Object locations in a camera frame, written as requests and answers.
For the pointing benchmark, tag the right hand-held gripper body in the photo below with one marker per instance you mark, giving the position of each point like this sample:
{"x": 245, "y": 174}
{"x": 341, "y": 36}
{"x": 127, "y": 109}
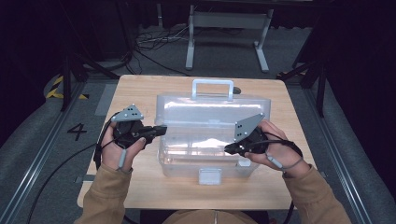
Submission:
{"x": 244, "y": 127}

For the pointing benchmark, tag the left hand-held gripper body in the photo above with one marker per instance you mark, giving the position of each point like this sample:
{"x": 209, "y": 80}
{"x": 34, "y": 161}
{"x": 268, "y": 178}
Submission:
{"x": 127, "y": 133}

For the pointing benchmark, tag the clear plastic storage box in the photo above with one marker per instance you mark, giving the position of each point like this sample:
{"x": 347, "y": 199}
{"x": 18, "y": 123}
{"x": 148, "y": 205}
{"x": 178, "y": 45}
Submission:
{"x": 202, "y": 146}

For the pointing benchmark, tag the person's left hand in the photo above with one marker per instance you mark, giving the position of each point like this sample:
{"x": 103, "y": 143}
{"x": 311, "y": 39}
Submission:
{"x": 110, "y": 154}

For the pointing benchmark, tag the person's right hand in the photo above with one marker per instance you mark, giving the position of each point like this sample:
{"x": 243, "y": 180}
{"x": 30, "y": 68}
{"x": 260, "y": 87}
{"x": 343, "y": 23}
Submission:
{"x": 280, "y": 152}

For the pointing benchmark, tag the dark round table grommet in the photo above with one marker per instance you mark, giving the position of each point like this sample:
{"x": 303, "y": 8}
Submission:
{"x": 237, "y": 90}

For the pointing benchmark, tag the person's tan jacket torso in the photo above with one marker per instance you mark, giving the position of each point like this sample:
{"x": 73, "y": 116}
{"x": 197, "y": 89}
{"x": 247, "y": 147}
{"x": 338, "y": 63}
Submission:
{"x": 211, "y": 217}

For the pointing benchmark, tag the black metal stand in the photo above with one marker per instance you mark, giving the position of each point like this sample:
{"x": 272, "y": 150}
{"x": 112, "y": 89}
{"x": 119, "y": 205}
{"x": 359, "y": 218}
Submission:
{"x": 311, "y": 73}
{"x": 66, "y": 84}

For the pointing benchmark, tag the yellow black hazard tape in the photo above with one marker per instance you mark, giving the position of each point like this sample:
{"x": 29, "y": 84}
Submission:
{"x": 53, "y": 92}

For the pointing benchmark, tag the grey metal floor rail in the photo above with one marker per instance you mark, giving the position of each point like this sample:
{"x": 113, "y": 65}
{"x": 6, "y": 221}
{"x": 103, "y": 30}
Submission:
{"x": 336, "y": 149}
{"x": 34, "y": 161}

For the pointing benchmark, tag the grey metal desk frame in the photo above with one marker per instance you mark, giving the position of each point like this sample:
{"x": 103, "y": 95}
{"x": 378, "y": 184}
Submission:
{"x": 229, "y": 21}

